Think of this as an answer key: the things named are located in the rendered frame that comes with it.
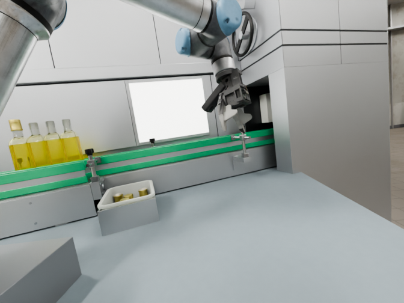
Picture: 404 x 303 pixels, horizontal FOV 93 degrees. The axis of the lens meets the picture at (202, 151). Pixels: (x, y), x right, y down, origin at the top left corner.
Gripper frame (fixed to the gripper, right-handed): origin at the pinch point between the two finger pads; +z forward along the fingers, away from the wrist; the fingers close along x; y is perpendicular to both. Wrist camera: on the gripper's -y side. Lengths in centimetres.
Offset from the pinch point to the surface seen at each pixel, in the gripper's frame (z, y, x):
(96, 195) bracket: 10, -50, -24
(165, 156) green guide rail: -0.8, -38.9, 4.7
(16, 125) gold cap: -23, -71, -39
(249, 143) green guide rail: 1.3, -10.8, 40.1
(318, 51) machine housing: -33, 30, 48
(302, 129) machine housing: 1.2, 15.3, 42.5
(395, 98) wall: -91, 236, 917
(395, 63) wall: -209, 259, 900
